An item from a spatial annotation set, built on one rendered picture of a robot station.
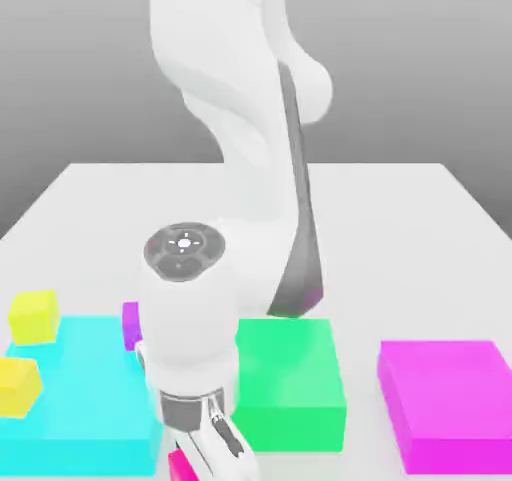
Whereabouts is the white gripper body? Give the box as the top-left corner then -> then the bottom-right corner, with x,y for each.
173,429 -> 262,481

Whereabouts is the small yellow cube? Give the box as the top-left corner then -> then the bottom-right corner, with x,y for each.
0,355 -> 44,419
7,289 -> 62,347

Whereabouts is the large magenta box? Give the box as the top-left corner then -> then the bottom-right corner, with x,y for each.
377,340 -> 512,477

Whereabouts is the small purple cube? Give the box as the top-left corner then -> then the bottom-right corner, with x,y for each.
121,301 -> 144,353

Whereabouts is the small pink cube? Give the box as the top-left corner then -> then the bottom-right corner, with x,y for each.
167,448 -> 200,481

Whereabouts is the large cyan box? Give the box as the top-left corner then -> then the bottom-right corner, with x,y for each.
0,314 -> 162,479

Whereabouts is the large green box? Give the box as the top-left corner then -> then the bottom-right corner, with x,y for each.
230,318 -> 348,454

